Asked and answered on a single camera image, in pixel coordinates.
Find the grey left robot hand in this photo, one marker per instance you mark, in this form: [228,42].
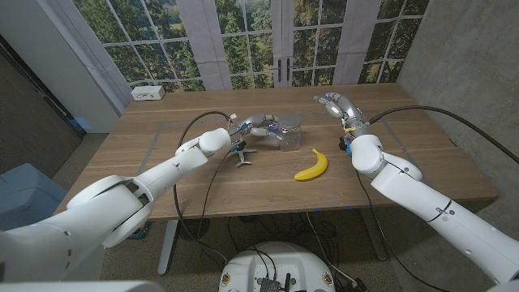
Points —
[255,121]

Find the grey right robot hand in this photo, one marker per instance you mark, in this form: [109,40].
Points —
[346,109]

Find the clear glass jar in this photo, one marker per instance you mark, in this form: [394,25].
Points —
[292,140]

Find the white robot shoulder cover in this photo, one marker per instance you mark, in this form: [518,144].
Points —
[81,286]

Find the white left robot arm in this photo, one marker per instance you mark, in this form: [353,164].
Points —
[101,215]

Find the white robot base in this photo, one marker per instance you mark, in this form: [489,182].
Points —
[280,263]

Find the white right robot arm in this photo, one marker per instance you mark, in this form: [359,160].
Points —
[438,207]

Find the grey toy airplane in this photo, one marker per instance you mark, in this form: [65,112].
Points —
[243,156]

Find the yellow toy banana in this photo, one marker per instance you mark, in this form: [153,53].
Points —
[316,169]

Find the printed window backdrop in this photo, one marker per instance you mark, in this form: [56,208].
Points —
[243,44]

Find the white power outlet box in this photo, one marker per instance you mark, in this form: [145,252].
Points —
[147,93]

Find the black round floor fan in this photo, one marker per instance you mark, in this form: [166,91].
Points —
[196,229]

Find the grey table leg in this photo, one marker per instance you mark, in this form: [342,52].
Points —
[375,239]

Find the white table leg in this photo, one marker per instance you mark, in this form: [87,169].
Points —
[167,251]

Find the teal basket of toys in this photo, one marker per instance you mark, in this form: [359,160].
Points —
[140,232]

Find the blue-grey storage bin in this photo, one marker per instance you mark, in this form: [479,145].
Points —
[28,194]

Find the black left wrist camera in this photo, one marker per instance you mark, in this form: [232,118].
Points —
[240,146]

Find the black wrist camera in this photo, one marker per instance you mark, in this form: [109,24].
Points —
[345,146]
[240,146]

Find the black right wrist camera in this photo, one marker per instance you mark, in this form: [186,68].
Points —
[345,146]

